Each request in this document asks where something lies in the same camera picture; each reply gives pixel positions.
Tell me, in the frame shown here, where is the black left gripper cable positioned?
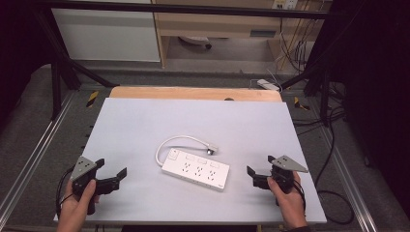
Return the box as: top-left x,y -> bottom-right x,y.
54,165 -> 77,220

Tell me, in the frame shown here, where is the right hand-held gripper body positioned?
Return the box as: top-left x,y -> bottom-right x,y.
270,155 -> 309,206

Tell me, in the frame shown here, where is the aluminium rail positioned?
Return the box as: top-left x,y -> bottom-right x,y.
0,91 -> 77,220
316,125 -> 379,232

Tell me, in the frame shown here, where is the light wooden desk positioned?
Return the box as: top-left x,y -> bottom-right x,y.
151,0 -> 334,70

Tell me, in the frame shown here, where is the bundle of hanging cables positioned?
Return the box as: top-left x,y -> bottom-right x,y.
278,15 -> 311,73

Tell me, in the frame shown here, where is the white chair base with castor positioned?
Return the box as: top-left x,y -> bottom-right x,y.
177,35 -> 214,50

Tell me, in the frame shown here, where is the person's left hand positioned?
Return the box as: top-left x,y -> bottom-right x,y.
56,179 -> 101,232

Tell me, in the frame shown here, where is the black metal crossbar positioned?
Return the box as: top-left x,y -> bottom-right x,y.
34,0 -> 343,20

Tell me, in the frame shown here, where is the light grey table board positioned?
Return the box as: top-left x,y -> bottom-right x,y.
53,97 -> 328,225

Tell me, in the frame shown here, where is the white wall socket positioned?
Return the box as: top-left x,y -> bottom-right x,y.
272,0 -> 300,11

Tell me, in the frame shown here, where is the wooden table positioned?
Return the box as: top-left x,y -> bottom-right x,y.
108,85 -> 283,103

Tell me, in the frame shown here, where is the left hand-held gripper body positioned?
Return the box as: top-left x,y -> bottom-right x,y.
70,156 -> 106,216

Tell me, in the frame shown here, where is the white power strip cable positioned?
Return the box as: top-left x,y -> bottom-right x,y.
155,134 -> 211,168

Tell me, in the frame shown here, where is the black curtain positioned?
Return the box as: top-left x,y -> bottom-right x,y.
0,0 -> 54,133
331,0 -> 410,212

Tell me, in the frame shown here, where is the black floor cable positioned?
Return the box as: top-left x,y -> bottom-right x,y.
291,105 -> 356,226

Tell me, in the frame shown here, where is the person's right hand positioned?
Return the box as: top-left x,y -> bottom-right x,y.
266,171 -> 308,230

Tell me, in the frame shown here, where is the black metal stand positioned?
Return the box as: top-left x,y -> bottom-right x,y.
279,56 -> 334,128
32,9 -> 121,121

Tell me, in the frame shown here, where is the white floor power strip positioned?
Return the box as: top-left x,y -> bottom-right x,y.
256,78 -> 281,92

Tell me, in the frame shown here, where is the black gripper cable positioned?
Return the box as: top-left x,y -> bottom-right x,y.
54,165 -> 77,220
291,178 -> 308,215

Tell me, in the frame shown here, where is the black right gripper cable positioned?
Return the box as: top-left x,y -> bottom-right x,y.
291,178 -> 308,215

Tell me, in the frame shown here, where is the white cabinet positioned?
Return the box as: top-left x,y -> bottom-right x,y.
51,7 -> 161,63

